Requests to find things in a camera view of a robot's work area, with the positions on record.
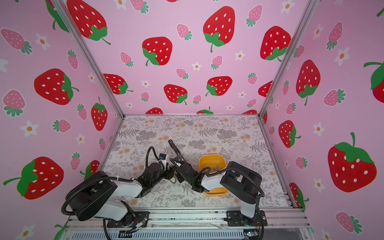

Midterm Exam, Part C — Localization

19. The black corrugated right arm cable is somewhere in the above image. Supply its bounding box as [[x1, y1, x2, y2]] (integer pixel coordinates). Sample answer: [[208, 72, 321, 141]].
[[197, 166, 266, 199]]

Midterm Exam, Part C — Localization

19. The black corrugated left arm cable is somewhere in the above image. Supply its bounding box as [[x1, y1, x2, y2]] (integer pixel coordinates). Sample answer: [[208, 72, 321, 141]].
[[145, 146, 164, 169]]

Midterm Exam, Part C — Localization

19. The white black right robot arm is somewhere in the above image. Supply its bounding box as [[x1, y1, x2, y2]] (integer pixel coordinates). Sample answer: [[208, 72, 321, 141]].
[[170, 157, 265, 219]]

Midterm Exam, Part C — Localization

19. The yellow plastic tray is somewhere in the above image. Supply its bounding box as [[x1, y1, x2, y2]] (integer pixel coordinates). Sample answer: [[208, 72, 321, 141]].
[[198, 154, 230, 197]]

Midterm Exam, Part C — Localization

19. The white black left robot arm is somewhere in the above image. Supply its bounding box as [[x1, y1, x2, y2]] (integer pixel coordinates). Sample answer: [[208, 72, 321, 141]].
[[61, 162, 175, 227]]

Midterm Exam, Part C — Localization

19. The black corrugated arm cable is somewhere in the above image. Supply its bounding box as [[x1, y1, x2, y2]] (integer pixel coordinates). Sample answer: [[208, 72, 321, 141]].
[[197, 166, 266, 199], [145, 146, 164, 169]]

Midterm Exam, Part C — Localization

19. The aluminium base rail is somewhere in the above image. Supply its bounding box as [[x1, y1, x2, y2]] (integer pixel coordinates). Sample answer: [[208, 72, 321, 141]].
[[59, 208, 316, 240]]

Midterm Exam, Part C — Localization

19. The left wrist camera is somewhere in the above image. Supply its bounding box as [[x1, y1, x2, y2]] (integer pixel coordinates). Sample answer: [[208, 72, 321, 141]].
[[158, 154, 167, 170]]

